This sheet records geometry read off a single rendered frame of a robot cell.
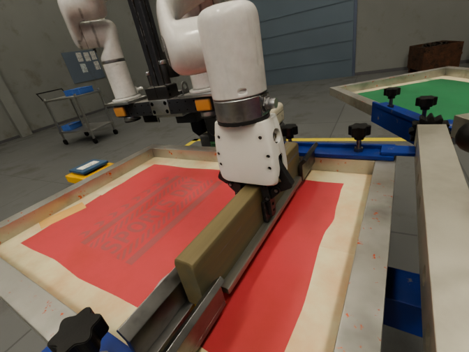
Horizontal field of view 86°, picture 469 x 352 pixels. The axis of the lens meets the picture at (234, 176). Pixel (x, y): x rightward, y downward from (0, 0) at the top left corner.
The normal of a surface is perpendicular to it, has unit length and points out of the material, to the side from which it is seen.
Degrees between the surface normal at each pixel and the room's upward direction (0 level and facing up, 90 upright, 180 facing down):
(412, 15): 90
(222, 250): 90
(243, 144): 91
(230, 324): 0
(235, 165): 94
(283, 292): 0
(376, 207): 0
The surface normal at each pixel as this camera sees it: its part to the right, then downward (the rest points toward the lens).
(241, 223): 0.85, 0.10
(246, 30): 0.49, 0.31
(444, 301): -0.18, -0.88
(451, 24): -0.45, 0.47
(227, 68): -0.22, 0.47
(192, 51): 0.20, 0.56
